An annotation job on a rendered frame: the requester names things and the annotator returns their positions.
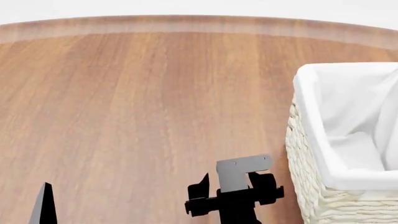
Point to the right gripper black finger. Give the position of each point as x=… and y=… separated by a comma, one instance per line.
x=199, y=190
x=264, y=180

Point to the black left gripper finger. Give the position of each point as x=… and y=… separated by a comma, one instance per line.
x=46, y=207

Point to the white cloth basket liner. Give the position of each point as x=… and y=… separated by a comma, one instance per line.
x=348, y=112

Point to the cream woven wicker basket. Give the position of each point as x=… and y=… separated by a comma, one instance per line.
x=306, y=177

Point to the grey L-shaped metal bracket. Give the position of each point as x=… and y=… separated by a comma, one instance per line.
x=231, y=173

